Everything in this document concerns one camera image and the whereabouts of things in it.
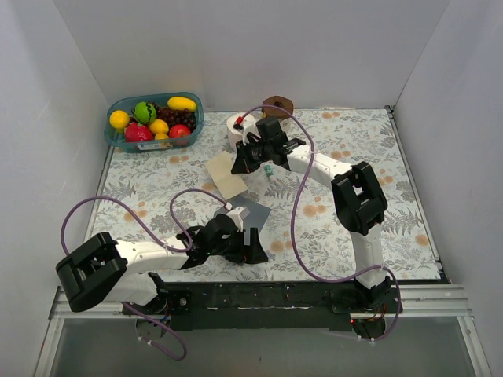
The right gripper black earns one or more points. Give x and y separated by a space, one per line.
248 154

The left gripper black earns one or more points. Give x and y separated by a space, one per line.
244 246

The cream letter paper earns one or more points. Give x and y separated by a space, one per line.
229 185

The grey envelope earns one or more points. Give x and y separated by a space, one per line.
256 217

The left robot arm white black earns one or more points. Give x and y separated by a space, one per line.
107 270

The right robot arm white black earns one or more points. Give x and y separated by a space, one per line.
359 200

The green white glue stick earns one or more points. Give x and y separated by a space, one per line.
269 173

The white toilet paper roll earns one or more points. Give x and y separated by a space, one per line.
235 135

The brown toilet paper roll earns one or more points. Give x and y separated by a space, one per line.
280 108

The red apple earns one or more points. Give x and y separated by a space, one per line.
179 130

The dark purple grapes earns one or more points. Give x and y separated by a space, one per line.
174 117

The yellow mango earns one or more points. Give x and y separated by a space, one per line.
182 104

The small yellow fruit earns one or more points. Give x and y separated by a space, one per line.
161 136

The yellow lemon centre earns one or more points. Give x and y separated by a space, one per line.
158 126

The yellow lemon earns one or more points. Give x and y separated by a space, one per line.
158 126
119 120

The floral table mat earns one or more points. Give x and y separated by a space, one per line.
153 193

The green watermelon ball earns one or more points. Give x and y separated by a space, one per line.
144 112

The pink dragon fruit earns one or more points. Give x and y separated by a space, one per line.
137 132

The teal plastic fruit basket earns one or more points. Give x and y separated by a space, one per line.
116 139

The yellow lemon left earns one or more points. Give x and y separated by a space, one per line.
119 120

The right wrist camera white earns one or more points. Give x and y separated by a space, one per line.
244 126

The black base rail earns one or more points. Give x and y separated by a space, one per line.
257 305

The aluminium frame rail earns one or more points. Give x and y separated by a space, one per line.
443 300

